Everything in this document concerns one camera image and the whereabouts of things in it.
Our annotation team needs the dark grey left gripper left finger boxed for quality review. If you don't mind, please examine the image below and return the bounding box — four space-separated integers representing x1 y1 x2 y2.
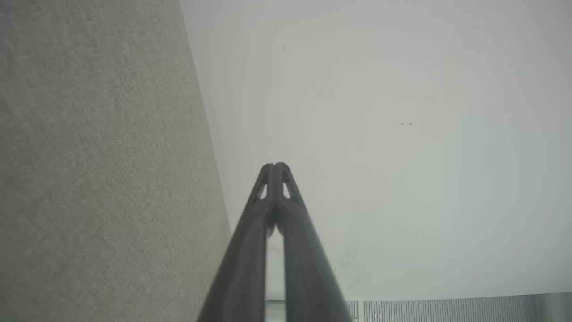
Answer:
197 163 275 322

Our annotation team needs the white slatted panel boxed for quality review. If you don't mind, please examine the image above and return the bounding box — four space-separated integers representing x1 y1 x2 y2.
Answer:
346 294 541 322

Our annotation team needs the grey fabric sofa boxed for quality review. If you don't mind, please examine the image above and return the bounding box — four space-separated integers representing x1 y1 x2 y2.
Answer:
0 0 233 322

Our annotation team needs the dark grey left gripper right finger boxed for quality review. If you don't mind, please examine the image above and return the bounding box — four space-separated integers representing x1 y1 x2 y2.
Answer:
273 162 353 322

